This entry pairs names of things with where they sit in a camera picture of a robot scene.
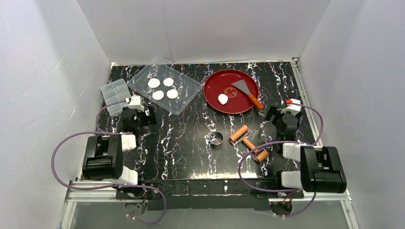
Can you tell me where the white dough piece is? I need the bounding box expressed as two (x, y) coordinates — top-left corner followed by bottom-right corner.
(218, 94), (228, 105)

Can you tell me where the metal ring cutter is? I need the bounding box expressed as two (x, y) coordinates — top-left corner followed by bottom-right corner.
(208, 131), (224, 148)

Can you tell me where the round dough wrapper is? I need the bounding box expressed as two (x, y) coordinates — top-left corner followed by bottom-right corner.
(163, 78), (174, 87)
(148, 78), (160, 88)
(152, 90), (165, 101)
(166, 89), (178, 99)

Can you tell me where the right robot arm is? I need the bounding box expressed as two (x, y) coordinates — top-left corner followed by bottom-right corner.
(266, 106), (347, 193)

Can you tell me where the red round tray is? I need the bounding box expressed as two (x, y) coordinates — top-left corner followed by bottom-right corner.
(203, 69), (260, 115)

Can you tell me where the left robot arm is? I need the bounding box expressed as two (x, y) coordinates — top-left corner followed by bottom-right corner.
(82, 106), (157, 185)

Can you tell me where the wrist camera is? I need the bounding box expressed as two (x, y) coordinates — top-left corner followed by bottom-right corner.
(123, 95), (150, 116)
(281, 99), (301, 116)

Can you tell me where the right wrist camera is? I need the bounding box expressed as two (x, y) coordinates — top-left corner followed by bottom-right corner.
(281, 99), (301, 116)

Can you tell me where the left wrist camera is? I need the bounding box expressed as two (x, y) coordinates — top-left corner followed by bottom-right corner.
(123, 95), (150, 116)

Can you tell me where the clear plastic tray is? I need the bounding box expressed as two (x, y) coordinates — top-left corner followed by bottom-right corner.
(128, 65), (203, 115)

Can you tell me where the aluminium frame rail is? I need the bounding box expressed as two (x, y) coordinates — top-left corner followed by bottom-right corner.
(59, 180), (359, 229)

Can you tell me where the wooden double-ended rolling pin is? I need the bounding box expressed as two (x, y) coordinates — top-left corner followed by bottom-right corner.
(229, 125), (269, 163)

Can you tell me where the clear plastic compartment box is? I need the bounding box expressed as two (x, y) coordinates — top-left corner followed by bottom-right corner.
(100, 79), (131, 116)

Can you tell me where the metal spatula wooden handle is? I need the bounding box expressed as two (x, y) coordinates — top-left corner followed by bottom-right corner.
(232, 80), (264, 109)

